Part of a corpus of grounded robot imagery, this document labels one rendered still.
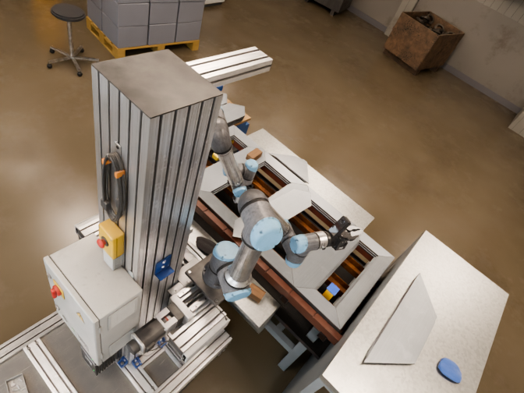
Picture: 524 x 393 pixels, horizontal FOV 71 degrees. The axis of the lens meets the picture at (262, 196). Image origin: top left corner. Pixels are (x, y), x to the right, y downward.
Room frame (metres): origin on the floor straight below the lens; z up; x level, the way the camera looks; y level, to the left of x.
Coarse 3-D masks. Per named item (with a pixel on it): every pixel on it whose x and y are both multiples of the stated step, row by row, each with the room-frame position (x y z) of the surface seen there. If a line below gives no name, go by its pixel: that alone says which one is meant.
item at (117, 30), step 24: (96, 0) 4.08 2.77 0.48; (120, 0) 3.83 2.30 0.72; (144, 0) 4.09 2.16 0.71; (168, 0) 4.36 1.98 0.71; (192, 0) 4.66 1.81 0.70; (96, 24) 4.09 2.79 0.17; (120, 24) 3.84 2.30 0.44; (144, 24) 4.10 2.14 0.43; (168, 24) 4.40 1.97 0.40; (192, 24) 4.71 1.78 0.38; (120, 48) 3.84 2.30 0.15; (192, 48) 4.76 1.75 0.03
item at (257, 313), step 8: (192, 224) 1.44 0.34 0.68; (192, 232) 1.38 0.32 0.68; (200, 232) 1.40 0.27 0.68; (192, 240) 1.32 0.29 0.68; (248, 296) 1.12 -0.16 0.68; (264, 296) 1.16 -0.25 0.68; (240, 304) 1.05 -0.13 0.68; (248, 304) 1.07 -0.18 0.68; (256, 304) 1.09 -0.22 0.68; (264, 304) 1.11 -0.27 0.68; (272, 304) 1.13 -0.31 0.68; (248, 312) 1.03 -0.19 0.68; (256, 312) 1.05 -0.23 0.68; (264, 312) 1.07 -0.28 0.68; (272, 312) 1.09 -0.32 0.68; (256, 320) 1.00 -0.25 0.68; (264, 320) 1.02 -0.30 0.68
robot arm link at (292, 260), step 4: (288, 240) 1.05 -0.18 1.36; (284, 244) 1.04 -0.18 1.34; (288, 244) 1.03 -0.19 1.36; (284, 248) 1.03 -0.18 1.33; (288, 248) 1.02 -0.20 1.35; (288, 252) 1.01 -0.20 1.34; (292, 252) 0.99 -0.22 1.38; (288, 256) 1.00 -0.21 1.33; (292, 256) 0.98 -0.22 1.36; (296, 256) 0.98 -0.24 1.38; (300, 256) 0.98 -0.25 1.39; (288, 260) 0.98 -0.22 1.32; (292, 260) 0.98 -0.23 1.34; (296, 260) 0.98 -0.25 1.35; (300, 260) 0.98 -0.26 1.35; (288, 264) 0.98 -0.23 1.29; (292, 264) 0.98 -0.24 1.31; (296, 264) 0.98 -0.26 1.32; (300, 264) 1.00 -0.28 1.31
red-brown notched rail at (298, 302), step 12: (204, 216) 1.44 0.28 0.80; (216, 228) 1.40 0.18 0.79; (228, 228) 1.41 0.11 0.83; (228, 240) 1.35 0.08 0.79; (240, 240) 1.36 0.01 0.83; (264, 264) 1.27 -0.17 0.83; (264, 276) 1.22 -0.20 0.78; (276, 276) 1.23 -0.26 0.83; (276, 288) 1.18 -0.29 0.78; (288, 288) 1.18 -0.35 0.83; (300, 300) 1.14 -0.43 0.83; (300, 312) 1.10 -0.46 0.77; (312, 312) 1.10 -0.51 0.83; (324, 324) 1.06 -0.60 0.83; (336, 336) 1.02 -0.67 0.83
